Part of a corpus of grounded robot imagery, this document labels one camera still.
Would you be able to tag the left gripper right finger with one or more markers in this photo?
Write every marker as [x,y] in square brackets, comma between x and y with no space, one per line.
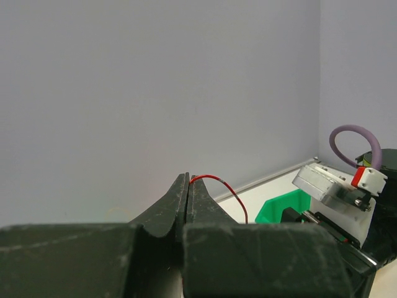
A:
[223,258]

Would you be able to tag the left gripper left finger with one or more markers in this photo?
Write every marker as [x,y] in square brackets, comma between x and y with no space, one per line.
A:
[141,258]

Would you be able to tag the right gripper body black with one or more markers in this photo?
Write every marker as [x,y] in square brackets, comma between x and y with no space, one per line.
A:
[361,262]

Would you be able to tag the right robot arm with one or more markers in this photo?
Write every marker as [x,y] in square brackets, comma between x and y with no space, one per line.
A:
[385,202]

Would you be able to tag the right green plastic bin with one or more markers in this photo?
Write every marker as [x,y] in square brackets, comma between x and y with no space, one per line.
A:
[271,211]

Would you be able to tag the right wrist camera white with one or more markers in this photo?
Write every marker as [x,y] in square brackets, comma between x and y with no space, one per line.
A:
[348,204]

